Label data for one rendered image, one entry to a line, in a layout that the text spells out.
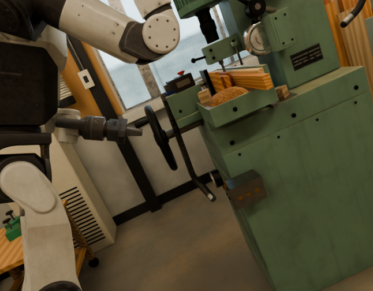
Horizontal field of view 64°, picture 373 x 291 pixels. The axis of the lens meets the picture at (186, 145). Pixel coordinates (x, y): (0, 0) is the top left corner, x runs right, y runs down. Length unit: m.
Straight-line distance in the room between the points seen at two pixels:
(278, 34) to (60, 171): 1.74
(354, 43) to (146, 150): 1.81
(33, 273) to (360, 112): 1.14
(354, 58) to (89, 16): 2.26
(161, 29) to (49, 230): 0.55
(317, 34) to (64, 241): 1.08
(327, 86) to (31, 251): 1.02
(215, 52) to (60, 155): 1.45
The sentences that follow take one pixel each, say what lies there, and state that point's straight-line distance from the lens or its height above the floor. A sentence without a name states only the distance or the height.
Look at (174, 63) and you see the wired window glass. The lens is 2.54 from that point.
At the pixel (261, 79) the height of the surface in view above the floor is 0.93.
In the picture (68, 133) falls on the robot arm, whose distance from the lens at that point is 1.11.
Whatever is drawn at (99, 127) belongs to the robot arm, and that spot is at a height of 0.96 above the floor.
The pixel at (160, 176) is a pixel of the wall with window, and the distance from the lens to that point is 2.58.
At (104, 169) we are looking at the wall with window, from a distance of 2.56.
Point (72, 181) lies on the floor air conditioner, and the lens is 2.31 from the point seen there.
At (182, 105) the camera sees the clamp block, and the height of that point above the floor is 0.91.
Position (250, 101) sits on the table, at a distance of 0.91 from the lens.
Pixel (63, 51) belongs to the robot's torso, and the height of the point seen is 1.19.
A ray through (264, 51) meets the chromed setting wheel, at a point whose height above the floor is 0.98.
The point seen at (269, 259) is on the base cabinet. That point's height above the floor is 0.24.
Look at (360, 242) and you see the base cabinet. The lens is 1.44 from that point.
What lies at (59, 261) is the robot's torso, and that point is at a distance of 0.89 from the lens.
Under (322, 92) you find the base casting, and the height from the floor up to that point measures 0.77.
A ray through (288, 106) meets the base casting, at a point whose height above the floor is 0.78.
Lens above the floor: 1.06
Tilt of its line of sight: 15 degrees down
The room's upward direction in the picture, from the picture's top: 24 degrees counter-clockwise
